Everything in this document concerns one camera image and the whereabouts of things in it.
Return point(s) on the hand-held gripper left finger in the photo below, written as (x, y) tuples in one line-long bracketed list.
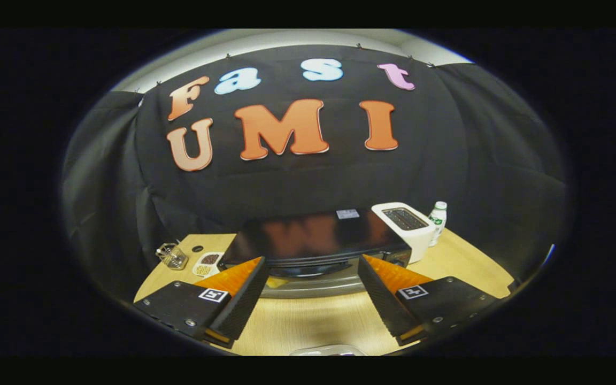
[(244, 305)]

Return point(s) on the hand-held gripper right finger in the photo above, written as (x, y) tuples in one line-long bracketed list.
[(385, 305)]

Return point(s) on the black toaster oven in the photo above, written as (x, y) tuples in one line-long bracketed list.
[(313, 235)]

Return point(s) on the white slot toaster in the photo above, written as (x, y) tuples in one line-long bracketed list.
[(420, 240)]

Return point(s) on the white divided snack dish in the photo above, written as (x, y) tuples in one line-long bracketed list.
[(209, 264)]

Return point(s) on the clear glass plate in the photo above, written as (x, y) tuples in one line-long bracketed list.
[(329, 351)]

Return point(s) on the white bottle with green label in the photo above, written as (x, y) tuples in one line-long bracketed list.
[(438, 222)]

